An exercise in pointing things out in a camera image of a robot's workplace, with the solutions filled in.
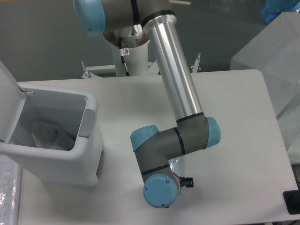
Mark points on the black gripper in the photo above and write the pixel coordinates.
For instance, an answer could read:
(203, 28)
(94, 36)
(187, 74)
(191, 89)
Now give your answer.
(186, 182)

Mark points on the clear plastic water bottle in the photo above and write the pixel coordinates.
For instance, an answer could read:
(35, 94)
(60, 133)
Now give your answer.
(177, 166)

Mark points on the white green wrapper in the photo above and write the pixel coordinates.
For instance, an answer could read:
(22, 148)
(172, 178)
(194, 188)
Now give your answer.
(51, 136)

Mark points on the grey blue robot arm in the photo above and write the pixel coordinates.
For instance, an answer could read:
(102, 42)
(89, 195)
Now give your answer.
(132, 23)

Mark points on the white trash can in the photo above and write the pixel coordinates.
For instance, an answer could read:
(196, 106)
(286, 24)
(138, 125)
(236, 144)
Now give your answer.
(75, 111)

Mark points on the black device at edge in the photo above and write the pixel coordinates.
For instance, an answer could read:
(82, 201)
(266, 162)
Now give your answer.
(292, 201)

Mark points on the paper sheet in sleeve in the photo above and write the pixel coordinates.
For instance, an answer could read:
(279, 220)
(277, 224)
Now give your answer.
(10, 187)

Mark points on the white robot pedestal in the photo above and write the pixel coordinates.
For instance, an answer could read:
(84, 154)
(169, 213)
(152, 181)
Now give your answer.
(131, 60)

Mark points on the white metal base frame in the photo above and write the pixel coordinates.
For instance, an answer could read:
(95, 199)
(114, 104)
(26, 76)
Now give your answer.
(111, 71)

